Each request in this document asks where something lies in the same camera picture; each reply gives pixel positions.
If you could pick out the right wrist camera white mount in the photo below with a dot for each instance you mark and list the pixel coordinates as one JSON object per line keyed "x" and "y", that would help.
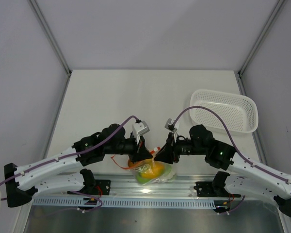
{"x": 172, "y": 126}

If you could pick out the yellow orange fruit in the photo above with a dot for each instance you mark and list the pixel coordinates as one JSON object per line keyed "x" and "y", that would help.
{"x": 132, "y": 165}

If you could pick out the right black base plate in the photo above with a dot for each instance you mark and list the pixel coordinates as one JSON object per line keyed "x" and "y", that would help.
{"x": 205, "y": 189}

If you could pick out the aluminium mounting rail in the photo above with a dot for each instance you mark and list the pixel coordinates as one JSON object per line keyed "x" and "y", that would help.
{"x": 127, "y": 187}

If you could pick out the white cauliflower green leaves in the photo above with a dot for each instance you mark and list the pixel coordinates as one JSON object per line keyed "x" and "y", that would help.
{"x": 168, "y": 175}

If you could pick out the clear zip bag orange zipper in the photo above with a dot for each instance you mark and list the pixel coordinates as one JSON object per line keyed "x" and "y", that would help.
{"x": 148, "y": 161}

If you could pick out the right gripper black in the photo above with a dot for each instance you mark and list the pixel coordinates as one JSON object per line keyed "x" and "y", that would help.
{"x": 167, "y": 154}

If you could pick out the mango yellow green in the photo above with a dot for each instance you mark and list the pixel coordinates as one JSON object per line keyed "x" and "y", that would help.
{"x": 148, "y": 172}

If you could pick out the white perforated plastic basket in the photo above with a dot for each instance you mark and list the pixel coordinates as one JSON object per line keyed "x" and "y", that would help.
{"x": 238, "y": 112}

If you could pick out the aluminium frame post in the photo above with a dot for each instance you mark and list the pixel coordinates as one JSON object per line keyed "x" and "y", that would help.
{"x": 49, "y": 35}
{"x": 271, "y": 19}

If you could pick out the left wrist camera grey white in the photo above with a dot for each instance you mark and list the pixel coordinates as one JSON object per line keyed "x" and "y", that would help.
{"x": 139, "y": 129}

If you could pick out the left aluminium frame post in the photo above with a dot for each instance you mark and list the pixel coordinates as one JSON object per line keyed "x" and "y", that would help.
{"x": 49, "y": 35}

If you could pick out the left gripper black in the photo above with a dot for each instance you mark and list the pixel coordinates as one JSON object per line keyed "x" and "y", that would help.
{"x": 140, "y": 153}

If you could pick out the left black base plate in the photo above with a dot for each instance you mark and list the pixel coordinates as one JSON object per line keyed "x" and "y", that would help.
{"x": 102, "y": 188}

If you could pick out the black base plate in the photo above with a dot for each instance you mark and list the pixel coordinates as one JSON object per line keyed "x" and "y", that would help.
{"x": 205, "y": 189}
{"x": 102, "y": 188}

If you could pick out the right aluminium frame post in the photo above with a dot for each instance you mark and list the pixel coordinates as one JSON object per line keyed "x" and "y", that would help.
{"x": 271, "y": 19}

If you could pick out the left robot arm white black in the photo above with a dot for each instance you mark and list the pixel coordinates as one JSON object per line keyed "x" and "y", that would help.
{"x": 66, "y": 171}

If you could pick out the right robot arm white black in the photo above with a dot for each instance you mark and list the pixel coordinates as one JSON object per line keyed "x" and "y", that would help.
{"x": 237, "y": 174}

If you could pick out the slotted white cable duct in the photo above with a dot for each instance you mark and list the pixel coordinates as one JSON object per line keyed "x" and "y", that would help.
{"x": 124, "y": 202}

